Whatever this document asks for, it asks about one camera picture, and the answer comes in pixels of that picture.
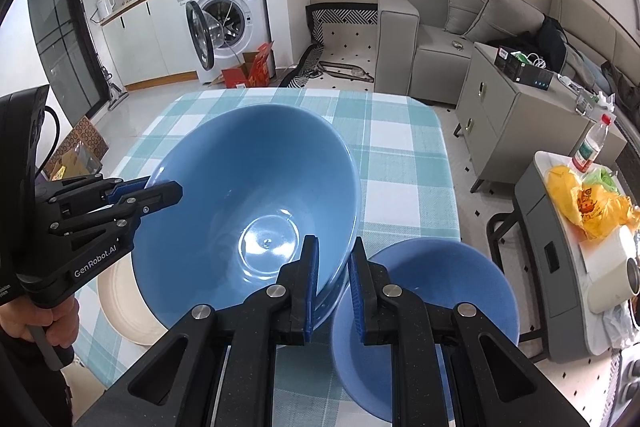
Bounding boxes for grey side cabinet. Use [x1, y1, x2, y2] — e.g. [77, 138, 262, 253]
[454, 42, 628, 194]

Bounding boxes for white base kitchen cabinets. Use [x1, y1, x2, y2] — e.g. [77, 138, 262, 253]
[100, 0, 201, 90]

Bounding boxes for teal checked tablecloth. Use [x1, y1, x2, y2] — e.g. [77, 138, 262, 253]
[70, 87, 463, 427]

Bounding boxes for black box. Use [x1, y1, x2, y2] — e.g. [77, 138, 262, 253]
[494, 46, 555, 88]

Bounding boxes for floor mop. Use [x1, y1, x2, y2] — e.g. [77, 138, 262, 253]
[100, 54, 130, 110]

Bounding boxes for open brown cardboard box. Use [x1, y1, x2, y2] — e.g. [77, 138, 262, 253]
[37, 144, 103, 182]

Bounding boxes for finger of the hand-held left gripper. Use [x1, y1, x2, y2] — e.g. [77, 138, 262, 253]
[35, 173, 151, 217]
[49, 180, 184, 240]

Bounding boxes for black framed glass door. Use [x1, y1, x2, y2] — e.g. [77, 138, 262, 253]
[25, 0, 113, 108]

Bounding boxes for toilet paper roll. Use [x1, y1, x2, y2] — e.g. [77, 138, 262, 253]
[582, 224, 638, 313]

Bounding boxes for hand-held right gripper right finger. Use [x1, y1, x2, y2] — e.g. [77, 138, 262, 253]
[348, 237, 566, 427]

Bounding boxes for dark blue bowl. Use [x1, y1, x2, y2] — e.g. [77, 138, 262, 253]
[331, 239, 521, 425]

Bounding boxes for yellow plastic bag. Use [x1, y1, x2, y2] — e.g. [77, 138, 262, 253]
[545, 164, 640, 240]

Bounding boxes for black white patterned rug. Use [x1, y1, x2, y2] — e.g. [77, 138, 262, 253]
[280, 4, 381, 88]

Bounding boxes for grey sofa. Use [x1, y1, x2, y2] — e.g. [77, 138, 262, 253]
[374, 0, 640, 118]

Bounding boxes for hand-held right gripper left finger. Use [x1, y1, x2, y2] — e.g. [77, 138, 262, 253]
[92, 234, 321, 427]

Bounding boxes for person's left forearm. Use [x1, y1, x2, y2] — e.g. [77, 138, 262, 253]
[0, 332, 73, 427]

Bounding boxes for black clothing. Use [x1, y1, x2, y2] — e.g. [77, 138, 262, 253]
[487, 16, 568, 72]

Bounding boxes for grey cushion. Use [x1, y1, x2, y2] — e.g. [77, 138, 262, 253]
[462, 0, 546, 44]
[445, 0, 493, 36]

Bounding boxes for patterned brown cardboard box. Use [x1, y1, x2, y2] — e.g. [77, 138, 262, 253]
[47, 116, 110, 162]

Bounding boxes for black cable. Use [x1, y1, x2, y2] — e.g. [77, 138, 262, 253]
[42, 106, 62, 158]

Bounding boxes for white plastic bag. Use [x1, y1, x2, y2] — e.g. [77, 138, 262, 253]
[602, 302, 640, 350]

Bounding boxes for dark jacket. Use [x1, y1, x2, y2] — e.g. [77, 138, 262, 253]
[597, 59, 640, 118]

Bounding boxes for metal cup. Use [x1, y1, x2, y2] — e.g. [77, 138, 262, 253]
[625, 257, 640, 298]

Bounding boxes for open red cardboard box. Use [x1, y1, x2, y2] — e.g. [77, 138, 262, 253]
[220, 42, 277, 88]

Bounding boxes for light blue bowl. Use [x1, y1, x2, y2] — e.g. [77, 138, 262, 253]
[131, 103, 362, 338]

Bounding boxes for green plastic bag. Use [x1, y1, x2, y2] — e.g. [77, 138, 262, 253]
[582, 167, 621, 192]

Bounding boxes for person's left hand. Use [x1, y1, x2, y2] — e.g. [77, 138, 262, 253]
[0, 292, 81, 349]

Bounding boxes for white washing machine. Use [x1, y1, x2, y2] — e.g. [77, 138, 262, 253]
[175, 0, 277, 85]

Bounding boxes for plastic water bottle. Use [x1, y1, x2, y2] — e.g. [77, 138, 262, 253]
[571, 113, 613, 174]

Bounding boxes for grey side table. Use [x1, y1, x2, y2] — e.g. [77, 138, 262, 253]
[487, 150, 640, 363]

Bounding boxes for beige plate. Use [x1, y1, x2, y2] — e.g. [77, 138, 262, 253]
[97, 257, 168, 348]

